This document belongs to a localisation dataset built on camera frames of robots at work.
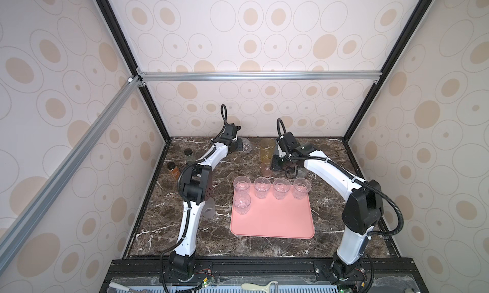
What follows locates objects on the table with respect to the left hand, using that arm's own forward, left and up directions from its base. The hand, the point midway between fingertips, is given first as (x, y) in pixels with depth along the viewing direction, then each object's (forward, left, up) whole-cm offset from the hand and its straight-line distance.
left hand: (244, 138), depth 105 cm
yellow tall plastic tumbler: (-1, -13, -5) cm, 14 cm away
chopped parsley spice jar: (-9, +30, -4) cm, 32 cm away
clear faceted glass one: (-25, -9, -9) cm, 28 cm away
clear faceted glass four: (-26, -29, -7) cm, 39 cm away
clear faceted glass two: (-33, +1, -10) cm, 35 cm away
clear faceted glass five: (-24, +1, -7) cm, 25 cm away
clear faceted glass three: (-26, -19, -8) cm, 33 cm away
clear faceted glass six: (+2, -1, -8) cm, 9 cm away
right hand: (-22, -14, +4) cm, 26 cm away
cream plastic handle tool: (-67, -6, -8) cm, 68 cm away
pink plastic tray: (-41, -13, -10) cm, 44 cm away
